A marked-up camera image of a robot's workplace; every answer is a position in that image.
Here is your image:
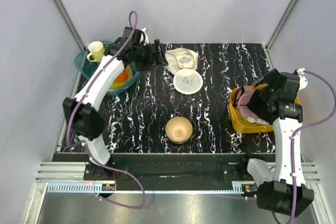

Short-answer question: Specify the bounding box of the yellow plastic basket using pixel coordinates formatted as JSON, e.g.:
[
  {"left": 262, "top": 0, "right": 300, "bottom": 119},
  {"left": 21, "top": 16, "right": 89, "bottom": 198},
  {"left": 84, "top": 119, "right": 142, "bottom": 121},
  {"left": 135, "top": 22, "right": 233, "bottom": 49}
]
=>
[{"left": 228, "top": 84, "right": 302, "bottom": 138}]

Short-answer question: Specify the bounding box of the orange cup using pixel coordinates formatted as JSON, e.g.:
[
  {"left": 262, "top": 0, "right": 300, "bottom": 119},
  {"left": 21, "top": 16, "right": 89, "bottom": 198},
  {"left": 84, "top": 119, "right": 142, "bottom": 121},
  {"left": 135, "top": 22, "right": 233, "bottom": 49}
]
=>
[{"left": 115, "top": 69, "right": 129, "bottom": 83}]

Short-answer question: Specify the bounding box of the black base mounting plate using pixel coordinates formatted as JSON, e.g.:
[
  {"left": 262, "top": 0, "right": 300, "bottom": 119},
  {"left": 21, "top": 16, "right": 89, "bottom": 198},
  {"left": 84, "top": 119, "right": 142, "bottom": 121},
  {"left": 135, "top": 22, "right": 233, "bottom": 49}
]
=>
[{"left": 73, "top": 153, "right": 270, "bottom": 185}]

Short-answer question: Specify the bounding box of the white cloth in basket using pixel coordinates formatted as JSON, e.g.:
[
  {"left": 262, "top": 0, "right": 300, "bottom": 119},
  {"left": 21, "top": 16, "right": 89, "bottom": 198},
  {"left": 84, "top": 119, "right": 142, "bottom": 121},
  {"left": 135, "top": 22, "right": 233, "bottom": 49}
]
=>
[{"left": 247, "top": 118, "right": 270, "bottom": 125}]

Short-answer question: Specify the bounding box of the pale yellow mug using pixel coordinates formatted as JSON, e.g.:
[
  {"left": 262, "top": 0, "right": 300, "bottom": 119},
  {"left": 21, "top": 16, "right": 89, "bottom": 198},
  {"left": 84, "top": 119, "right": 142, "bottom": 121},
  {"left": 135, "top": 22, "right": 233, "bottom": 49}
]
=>
[{"left": 87, "top": 41, "right": 104, "bottom": 63}]

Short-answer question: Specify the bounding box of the teal plastic bin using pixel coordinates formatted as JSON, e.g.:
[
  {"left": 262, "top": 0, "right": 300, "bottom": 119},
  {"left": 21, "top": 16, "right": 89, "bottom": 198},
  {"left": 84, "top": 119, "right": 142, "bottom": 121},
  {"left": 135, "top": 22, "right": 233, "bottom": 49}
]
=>
[{"left": 74, "top": 49, "right": 140, "bottom": 97}]

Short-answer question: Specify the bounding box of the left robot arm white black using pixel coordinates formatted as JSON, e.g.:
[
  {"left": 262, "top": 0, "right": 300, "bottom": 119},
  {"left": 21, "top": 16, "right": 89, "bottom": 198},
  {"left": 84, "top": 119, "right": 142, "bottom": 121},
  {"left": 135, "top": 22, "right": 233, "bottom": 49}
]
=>
[{"left": 62, "top": 26, "right": 167, "bottom": 180}]

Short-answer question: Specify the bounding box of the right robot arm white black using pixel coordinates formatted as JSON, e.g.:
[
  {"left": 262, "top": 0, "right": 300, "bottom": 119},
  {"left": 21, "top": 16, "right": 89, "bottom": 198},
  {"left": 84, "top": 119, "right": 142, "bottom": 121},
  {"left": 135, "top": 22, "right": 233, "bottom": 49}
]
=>
[{"left": 238, "top": 68, "right": 314, "bottom": 222}]

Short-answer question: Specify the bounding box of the yellow-green plate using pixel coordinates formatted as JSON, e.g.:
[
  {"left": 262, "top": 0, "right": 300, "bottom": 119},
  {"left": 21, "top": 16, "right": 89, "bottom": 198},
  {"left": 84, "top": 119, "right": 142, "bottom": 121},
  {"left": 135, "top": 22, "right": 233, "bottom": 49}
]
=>
[{"left": 108, "top": 66, "right": 133, "bottom": 92}]

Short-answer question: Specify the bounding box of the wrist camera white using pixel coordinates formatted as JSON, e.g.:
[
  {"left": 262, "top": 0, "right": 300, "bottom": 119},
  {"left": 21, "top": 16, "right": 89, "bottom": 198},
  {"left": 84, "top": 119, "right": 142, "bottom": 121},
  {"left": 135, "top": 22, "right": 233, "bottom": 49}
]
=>
[
  {"left": 139, "top": 27, "right": 150, "bottom": 47},
  {"left": 293, "top": 68, "right": 308, "bottom": 91}
]

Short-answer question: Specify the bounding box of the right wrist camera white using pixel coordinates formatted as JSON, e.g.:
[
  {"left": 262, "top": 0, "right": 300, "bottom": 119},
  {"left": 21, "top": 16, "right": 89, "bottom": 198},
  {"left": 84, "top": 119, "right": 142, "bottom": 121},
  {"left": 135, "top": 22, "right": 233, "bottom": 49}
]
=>
[{"left": 293, "top": 68, "right": 308, "bottom": 91}]

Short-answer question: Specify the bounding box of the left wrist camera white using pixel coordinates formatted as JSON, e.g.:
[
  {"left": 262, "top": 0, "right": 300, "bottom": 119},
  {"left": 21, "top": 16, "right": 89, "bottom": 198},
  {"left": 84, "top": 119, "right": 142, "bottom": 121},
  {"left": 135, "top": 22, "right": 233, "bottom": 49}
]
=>
[{"left": 139, "top": 27, "right": 150, "bottom": 47}]

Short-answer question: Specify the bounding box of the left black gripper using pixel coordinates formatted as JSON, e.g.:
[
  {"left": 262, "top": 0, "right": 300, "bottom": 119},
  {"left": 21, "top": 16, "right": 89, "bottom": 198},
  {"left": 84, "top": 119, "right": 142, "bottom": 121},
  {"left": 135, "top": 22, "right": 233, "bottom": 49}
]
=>
[{"left": 133, "top": 39, "right": 168, "bottom": 71}]

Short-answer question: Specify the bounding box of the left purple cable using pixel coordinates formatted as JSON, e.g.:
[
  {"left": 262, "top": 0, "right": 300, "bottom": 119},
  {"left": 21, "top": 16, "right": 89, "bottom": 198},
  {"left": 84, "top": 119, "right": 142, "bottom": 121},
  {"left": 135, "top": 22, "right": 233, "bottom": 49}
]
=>
[{"left": 66, "top": 10, "right": 146, "bottom": 209}]

